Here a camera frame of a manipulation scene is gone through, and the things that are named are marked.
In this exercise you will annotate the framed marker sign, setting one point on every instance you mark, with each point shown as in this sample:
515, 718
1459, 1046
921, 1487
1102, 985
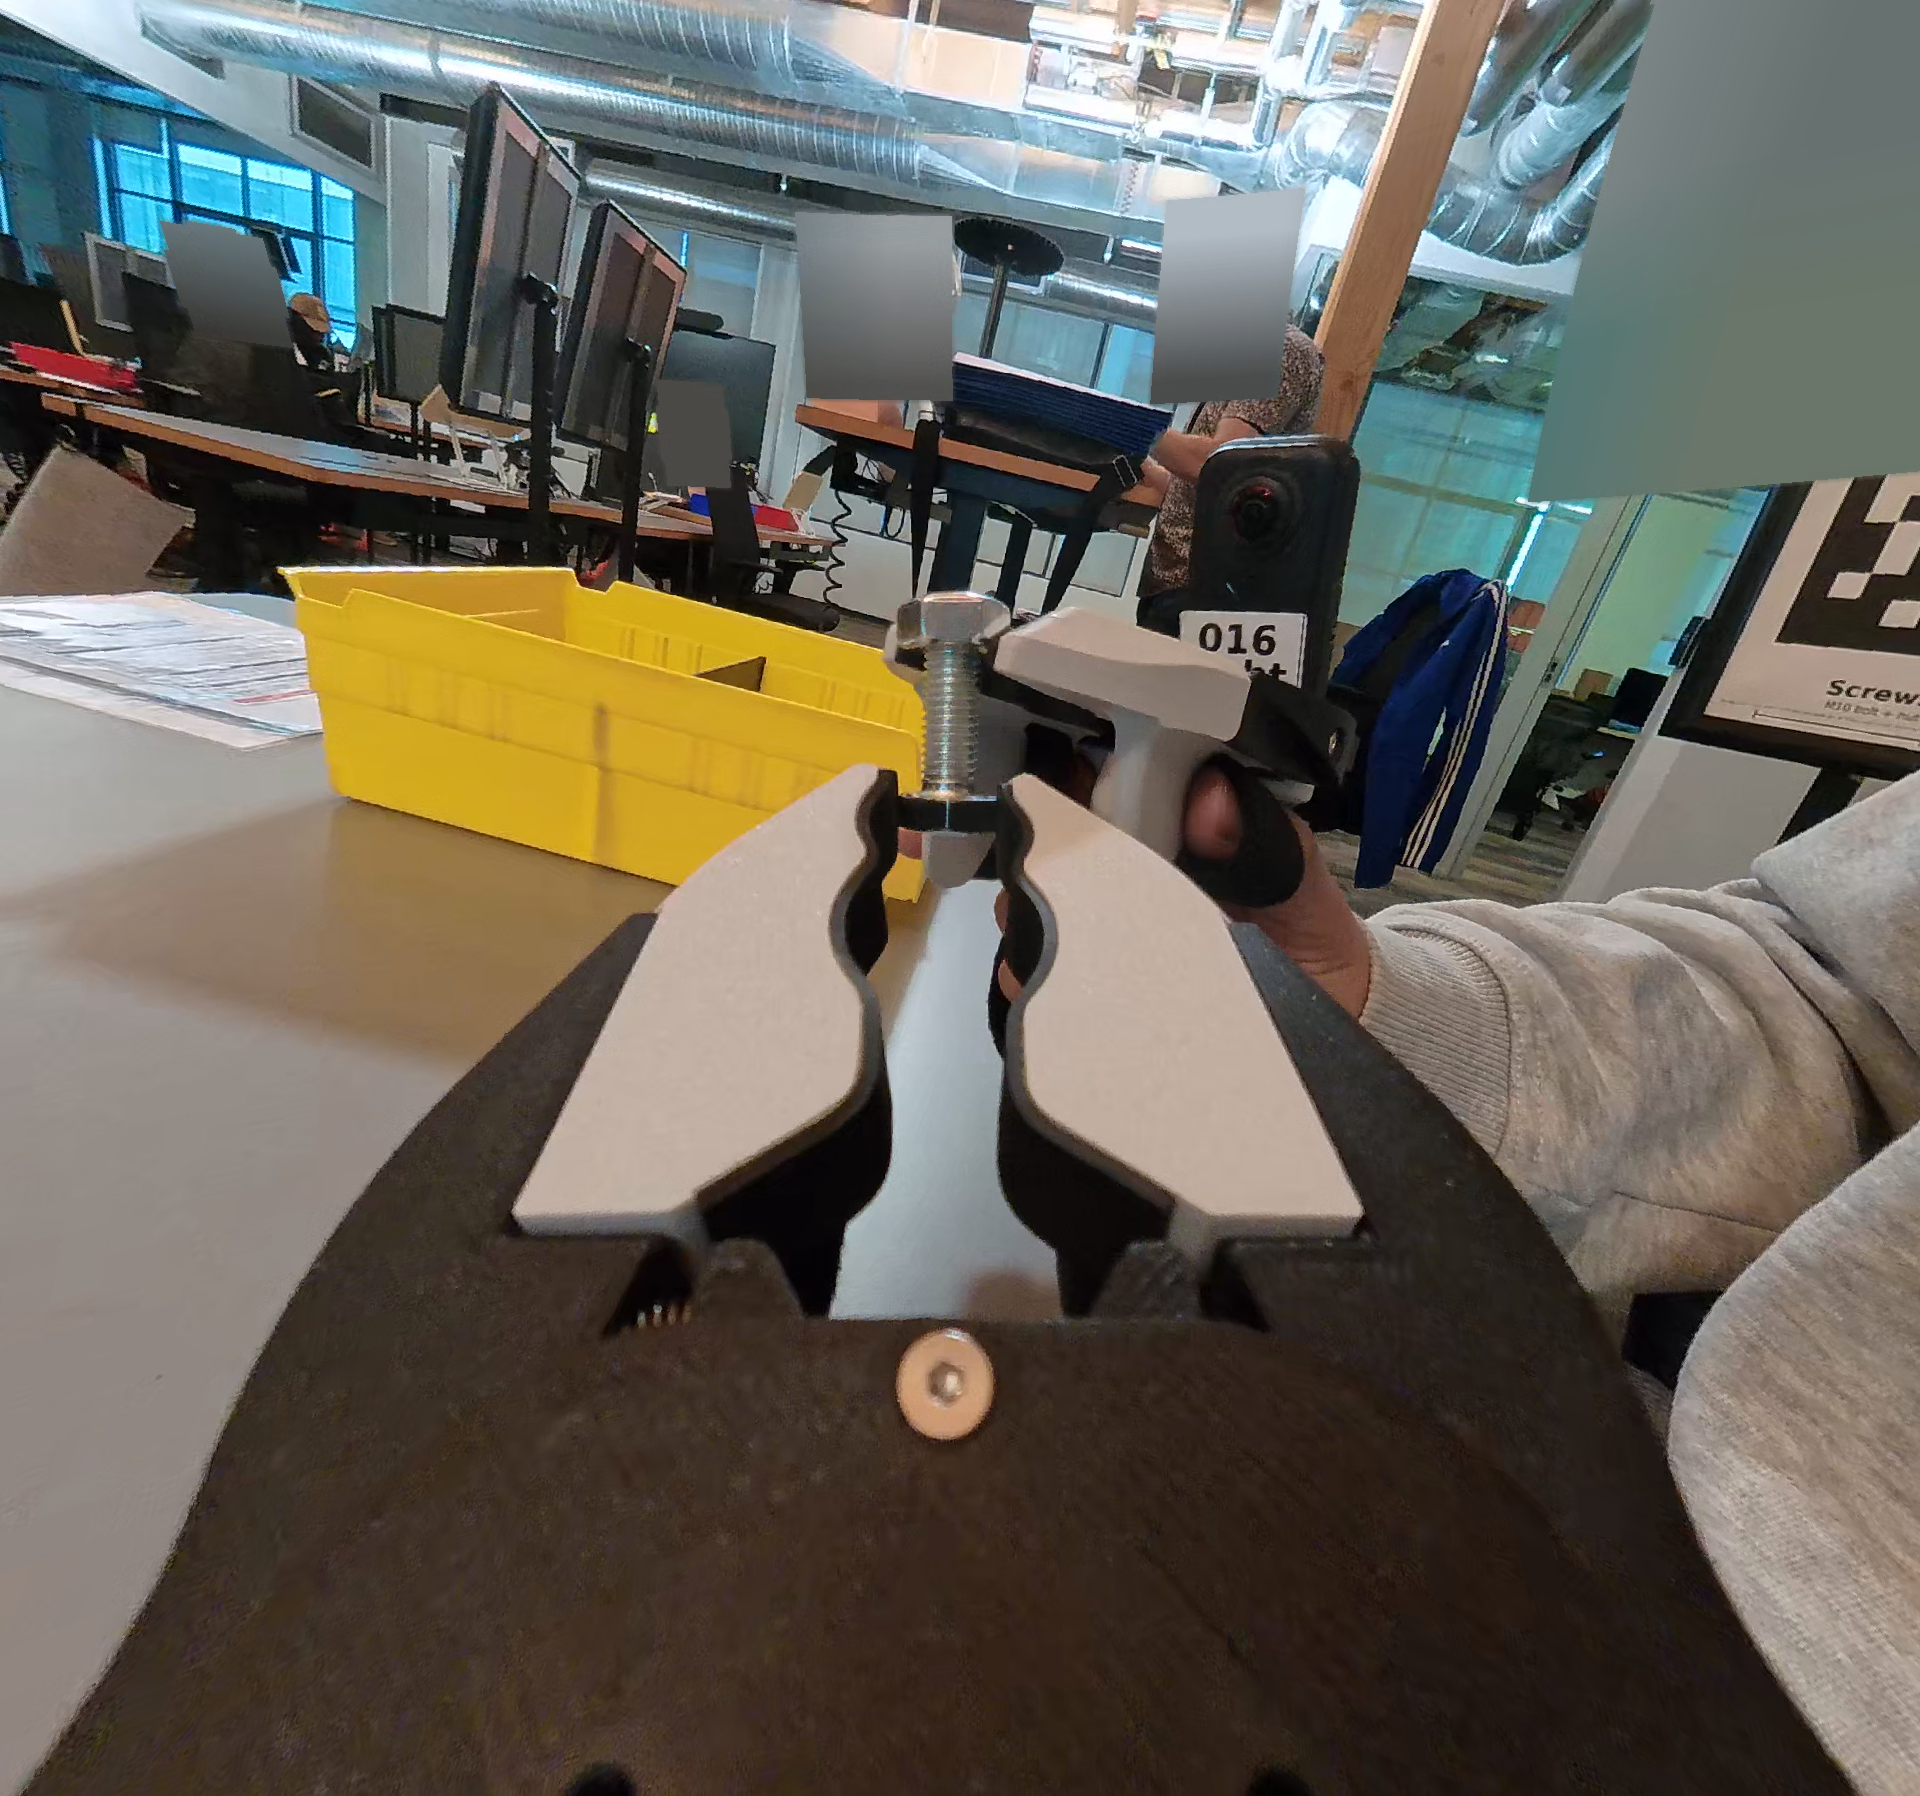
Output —
1770, 658

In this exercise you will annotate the yellow plastic bin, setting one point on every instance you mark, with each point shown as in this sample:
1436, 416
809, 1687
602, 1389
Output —
497, 733

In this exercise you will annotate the black pole with disc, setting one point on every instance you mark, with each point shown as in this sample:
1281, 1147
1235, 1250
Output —
1010, 242

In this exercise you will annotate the large black monitor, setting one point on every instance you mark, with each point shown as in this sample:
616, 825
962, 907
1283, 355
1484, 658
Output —
503, 267
616, 327

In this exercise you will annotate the wooden standing desk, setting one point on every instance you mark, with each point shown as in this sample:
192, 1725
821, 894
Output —
1022, 470

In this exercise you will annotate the silver air duct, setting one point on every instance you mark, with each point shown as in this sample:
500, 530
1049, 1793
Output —
602, 87
1562, 132

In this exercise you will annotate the blue striped jacket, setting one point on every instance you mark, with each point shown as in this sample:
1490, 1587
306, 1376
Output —
1427, 718

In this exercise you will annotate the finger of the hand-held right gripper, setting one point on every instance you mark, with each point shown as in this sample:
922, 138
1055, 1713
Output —
1125, 672
895, 645

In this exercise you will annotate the printed paper sheet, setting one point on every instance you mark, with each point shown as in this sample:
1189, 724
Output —
151, 664

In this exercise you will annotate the person's right hand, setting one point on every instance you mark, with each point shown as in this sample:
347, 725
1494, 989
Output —
1329, 936

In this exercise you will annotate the small black monitor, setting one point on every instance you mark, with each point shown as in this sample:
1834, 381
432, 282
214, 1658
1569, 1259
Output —
408, 352

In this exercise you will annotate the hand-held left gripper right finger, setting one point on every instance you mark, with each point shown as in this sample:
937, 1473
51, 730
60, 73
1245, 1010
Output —
1169, 1030

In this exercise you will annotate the silver hex bolt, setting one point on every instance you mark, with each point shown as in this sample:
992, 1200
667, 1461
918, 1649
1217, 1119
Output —
952, 718

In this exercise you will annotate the dark monitor screen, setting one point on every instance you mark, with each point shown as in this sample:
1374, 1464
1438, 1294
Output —
734, 396

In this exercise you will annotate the grey desk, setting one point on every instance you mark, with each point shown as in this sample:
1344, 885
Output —
224, 1046

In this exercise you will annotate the black office chair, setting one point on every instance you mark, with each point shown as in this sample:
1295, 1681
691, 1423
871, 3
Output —
743, 549

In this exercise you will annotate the stack of blue folders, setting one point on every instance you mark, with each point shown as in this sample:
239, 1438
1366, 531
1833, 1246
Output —
1067, 400

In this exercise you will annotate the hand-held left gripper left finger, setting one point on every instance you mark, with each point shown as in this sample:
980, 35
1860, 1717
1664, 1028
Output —
719, 1016

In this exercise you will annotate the long wooden office desk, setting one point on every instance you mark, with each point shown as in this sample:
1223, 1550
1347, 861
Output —
299, 454

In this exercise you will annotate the person's right forearm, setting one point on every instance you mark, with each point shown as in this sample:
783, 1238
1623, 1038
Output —
1620, 1046

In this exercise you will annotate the person's grey hoodie torso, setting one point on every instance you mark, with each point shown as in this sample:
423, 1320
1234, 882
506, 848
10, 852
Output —
1818, 1496

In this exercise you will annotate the wooden post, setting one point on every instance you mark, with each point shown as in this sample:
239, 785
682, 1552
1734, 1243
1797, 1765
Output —
1427, 148

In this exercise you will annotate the metal hex nut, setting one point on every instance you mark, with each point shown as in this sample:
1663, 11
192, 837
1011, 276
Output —
949, 812

